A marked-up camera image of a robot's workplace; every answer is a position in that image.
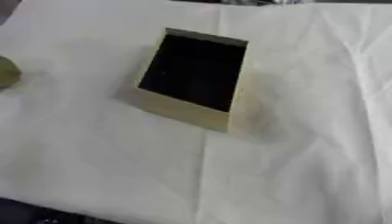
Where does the tan cardboard box black inside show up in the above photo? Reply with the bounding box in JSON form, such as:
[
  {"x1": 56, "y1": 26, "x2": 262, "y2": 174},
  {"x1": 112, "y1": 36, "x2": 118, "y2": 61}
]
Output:
[{"x1": 133, "y1": 27, "x2": 250, "y2": 133}]

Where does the olive green round object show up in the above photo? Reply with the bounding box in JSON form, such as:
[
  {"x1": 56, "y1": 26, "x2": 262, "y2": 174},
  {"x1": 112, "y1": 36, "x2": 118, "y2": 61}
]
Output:
[{"x1": 0, "y1": 55, "x2": 24, "y2": 90}]

